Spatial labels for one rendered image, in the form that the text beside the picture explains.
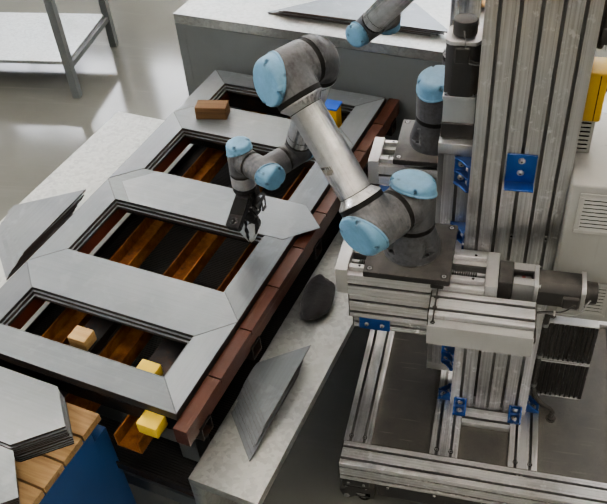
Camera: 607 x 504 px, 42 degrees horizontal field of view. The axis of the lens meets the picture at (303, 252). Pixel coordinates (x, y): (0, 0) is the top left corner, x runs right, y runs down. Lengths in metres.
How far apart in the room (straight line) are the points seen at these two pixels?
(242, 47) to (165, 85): 1.81
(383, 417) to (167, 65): 3.15
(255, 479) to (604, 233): 1.09
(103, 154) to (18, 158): 1.59
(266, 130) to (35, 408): 1.34
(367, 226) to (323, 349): 0.60
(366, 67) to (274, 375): 1.34
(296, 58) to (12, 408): 1.14
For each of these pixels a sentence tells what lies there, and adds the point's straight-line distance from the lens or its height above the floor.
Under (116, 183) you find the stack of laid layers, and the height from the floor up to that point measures 0.84.
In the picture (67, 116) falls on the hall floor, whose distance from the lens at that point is 4.95.
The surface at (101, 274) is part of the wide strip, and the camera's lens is 2.47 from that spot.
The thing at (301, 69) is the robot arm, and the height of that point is 1.54.
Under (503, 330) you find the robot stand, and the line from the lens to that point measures 2.06.
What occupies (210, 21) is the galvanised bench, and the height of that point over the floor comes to 1.04.
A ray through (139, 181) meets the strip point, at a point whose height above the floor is 0.84.
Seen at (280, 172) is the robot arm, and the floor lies 1.16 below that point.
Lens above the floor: 2.46
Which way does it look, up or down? 42 degrees down
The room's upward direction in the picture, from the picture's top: 6 degrees counter-clockwise
